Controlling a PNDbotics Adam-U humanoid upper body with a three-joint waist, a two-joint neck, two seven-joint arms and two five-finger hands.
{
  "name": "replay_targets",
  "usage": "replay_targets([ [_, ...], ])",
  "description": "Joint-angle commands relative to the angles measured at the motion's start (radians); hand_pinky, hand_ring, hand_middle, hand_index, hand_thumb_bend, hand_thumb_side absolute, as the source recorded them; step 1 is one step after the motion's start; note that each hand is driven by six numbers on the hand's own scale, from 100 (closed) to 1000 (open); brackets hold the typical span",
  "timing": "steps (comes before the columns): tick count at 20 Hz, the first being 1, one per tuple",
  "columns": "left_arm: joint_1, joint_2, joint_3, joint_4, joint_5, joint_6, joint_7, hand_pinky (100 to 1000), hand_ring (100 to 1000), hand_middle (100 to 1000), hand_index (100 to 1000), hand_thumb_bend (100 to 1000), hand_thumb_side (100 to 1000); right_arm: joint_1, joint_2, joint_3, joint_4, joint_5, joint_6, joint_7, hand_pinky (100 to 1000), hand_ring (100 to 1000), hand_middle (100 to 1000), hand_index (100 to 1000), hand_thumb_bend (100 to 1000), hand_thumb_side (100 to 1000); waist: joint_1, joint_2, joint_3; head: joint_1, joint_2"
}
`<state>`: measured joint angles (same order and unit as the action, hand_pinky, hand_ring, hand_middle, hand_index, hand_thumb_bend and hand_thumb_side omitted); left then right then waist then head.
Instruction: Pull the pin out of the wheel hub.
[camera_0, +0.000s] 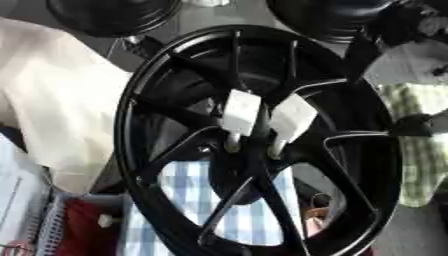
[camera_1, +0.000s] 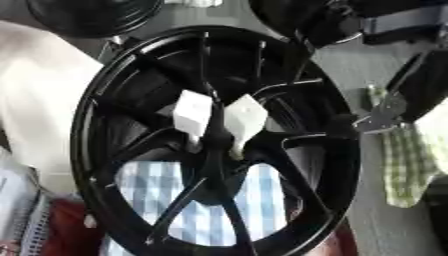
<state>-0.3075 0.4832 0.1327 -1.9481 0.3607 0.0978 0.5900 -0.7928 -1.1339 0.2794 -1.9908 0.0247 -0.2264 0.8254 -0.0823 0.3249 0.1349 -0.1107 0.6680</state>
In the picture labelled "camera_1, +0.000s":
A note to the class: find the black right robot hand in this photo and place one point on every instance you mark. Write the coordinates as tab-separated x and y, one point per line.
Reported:
344	126

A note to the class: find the white fabric bundle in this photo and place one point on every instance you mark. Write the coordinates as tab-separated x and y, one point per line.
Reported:
41	100

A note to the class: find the black spoked wheel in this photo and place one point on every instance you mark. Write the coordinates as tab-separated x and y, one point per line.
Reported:
116	100

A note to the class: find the red fabric item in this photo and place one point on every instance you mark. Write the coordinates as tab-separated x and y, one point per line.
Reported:
70	226

